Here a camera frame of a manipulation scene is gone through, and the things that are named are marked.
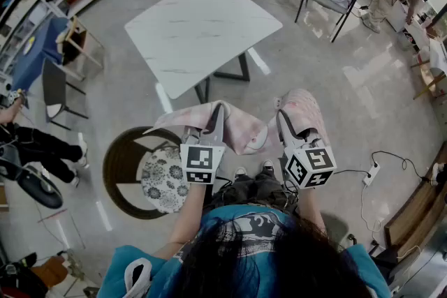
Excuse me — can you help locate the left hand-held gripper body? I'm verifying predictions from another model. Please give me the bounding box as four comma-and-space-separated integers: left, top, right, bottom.
179, 126, 227, 185

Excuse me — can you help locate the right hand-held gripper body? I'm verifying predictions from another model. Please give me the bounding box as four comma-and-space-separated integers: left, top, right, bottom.
279, 134, 338, 191

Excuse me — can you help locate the pink checked cloth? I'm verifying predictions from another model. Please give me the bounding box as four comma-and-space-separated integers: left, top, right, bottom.
142, 89, 331, 156

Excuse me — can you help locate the person's left forearm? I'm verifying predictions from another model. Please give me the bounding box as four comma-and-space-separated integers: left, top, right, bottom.
169, 181, 214, 255

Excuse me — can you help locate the person's right forearm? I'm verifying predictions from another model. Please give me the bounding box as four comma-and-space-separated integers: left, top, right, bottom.
296, 184, 328, 231

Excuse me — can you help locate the floral seat cushion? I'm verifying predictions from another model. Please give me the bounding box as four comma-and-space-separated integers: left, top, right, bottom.
141, 146, 191, 214

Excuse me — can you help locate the white power strip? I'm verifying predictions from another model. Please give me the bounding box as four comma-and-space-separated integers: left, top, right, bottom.
362, 162, 381, 188

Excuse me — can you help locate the round brown chair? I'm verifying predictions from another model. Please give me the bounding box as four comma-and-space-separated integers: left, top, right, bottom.
102, 126, 191, 221

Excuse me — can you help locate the white marble table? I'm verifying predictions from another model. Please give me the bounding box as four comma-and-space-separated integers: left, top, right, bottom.
124, 0, 284, 105

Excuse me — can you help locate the brown wooden bench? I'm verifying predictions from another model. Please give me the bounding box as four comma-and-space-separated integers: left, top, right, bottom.
383, 149, 447, 262

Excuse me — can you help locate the person's teal t-shirt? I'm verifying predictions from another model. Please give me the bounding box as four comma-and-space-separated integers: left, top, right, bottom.
97, 204, 392, 298

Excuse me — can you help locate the dark grey chair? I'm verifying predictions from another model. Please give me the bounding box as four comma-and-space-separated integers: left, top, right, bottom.
41, 59, 90, 132

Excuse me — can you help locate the light wooden chair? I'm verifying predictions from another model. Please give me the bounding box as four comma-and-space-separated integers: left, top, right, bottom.
57, 15, 105, 81

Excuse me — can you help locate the brown bag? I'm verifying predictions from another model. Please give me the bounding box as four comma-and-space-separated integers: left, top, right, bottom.
31, 254, 69, 288

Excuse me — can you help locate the table with blue cloth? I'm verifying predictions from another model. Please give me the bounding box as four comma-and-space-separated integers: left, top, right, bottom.
10, 15, 71, 94

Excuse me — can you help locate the black cable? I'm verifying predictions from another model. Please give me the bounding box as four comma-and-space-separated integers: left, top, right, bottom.
372, 151, 431, 183

